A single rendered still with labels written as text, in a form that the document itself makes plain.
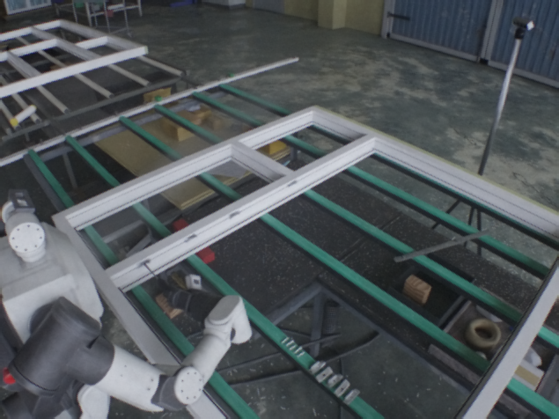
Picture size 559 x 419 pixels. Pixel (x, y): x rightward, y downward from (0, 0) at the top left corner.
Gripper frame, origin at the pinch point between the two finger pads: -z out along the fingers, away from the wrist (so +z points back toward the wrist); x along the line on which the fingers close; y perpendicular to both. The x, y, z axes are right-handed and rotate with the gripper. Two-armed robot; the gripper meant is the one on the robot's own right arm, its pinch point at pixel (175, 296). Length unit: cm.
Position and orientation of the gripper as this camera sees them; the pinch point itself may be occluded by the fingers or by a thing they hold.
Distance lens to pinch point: 124.9
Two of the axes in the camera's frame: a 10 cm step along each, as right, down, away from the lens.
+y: -2.5, 9.6, -1.5
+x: -5.2, -2.6, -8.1
